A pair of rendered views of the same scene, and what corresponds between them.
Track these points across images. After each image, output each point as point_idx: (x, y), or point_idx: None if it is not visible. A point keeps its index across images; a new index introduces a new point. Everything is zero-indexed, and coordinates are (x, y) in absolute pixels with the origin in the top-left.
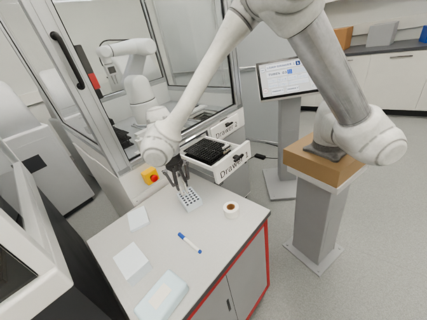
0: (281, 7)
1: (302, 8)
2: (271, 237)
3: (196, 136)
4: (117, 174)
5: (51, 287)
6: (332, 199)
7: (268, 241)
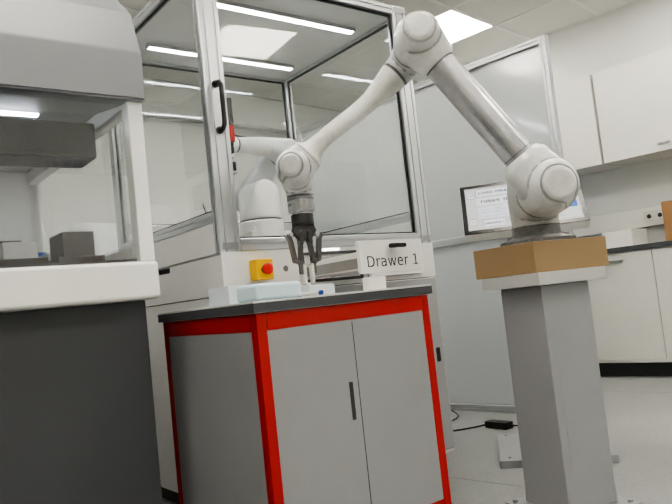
0: (410, 46)
1: (426, 47)
2: (483, 499)
3: (340, 251)
4: (221, 246)
5: (145, 276)
6: (550, 315)
7: (475, 503)
